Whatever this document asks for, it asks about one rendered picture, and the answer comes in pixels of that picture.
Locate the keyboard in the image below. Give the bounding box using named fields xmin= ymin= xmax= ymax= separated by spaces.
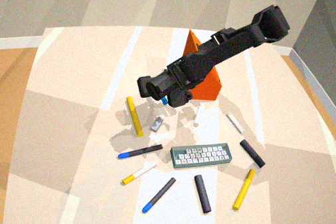
xmin=170 ymin=143 xmax=232 ymax=168

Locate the white marker with yellow cap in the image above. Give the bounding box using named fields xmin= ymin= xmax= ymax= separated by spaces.
xmin=122 ymin=160 xmax=158 ymax=184

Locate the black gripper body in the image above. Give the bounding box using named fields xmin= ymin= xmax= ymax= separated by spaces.
xmin=137 ymin=75 xmax=151 ymax=98

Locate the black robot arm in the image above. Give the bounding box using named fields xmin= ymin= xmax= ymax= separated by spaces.
xmin=145 ymin=5 xmax=290 ymax=108

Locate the dark grey cylinder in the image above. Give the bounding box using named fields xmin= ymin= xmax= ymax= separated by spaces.
xmin=240 ymin=139 xmax=266 ymax=168
xmin=194 ymin=175 xmax=212 ymax=213

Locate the grey stylus with blue tip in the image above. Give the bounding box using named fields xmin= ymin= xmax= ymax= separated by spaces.
xmin=142 ymin=177 xmax=176 ymax=213
xmin=118 ymin=144 xmax=163 ymax=159

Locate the yellow cylinder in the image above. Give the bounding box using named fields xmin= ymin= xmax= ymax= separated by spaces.
xmin=126 ymin=96 xmax=144 ymax=137
xmin=232 ymin=169 xmax=256 ymax=211

